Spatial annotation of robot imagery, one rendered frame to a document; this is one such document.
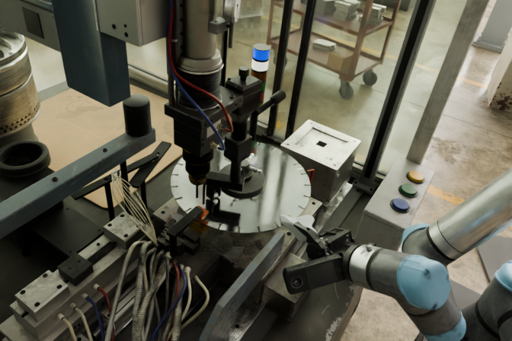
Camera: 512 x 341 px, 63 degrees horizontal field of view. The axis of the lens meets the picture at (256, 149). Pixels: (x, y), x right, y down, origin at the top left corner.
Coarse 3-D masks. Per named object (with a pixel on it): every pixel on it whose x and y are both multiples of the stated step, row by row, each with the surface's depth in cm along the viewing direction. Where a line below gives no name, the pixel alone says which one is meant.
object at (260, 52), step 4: (256, 44) 113; (260, 44) 113; (264, 44) 113; (256, 48) 111; (260, 48) 111; (264, 48) 111; (268, 48) 111; (256, 52) 111; (260, 52) 110; (264, 52) 110; (268, 52) 111; (252, 56) 113; (256, 56) 111; (260, 56) 111; (264, 56) 111; (268, 56) 113; (260, 60) 112; (264, 60) 112
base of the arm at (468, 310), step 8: (472, 304) 94; (464, 312) 94; (472, 312) 91; (472, 320) 90; (480, 320) 88; (472, 328) 90; (480, 328) 88; (488, 328) 86; (464, 336) 92; (472, 336) 90; (480, 336) 88; (488, 336) 87; (496, 336) 85
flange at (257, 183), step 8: (224, 168) 101; (240, 176) 97; (248, 176) 97; (256, 176) 99; (264, 176) 100; (248, 184) 97; (256, 184) 97; (232, 192) 95; (240, 192) 95; (248, 192) 95; (256, 192) 96
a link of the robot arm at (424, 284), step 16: (384, 256) 70; (400, 256) 68; (416, 256) 67; (368, 272) 70; (384, 272) 68; (400, 272) 65; (416, 272) 63; (432, 272) 63; (384, 288) 68; (400, 288) 65; (416, 288) 63; (432, 288) 63; (448, 288) 65; (400, 304) 68; (416, 304) 64; (432, 304) 63
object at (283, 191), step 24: (264, 144) 112; (216, 168) 102; (264, 168) 104; (288, 168) 105; (192, 192) 95; (264, 192) 97; (288, 192) 98; (216, 216) 89; (240, 216) 90; (264, 216) 91
